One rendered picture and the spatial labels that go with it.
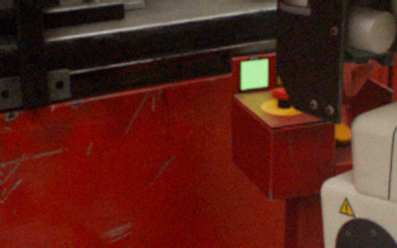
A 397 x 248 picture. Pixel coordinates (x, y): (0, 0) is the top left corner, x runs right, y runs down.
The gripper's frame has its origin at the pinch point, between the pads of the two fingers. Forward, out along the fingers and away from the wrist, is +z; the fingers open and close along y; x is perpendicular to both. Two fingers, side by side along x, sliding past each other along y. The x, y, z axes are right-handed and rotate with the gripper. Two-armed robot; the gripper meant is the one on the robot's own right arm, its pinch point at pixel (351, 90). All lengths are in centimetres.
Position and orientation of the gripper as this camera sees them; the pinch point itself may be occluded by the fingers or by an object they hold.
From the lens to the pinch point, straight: 133.2
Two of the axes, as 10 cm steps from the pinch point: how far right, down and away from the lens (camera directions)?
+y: -3.3, -5.5, 7.7
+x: -9.4, 1.5, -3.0
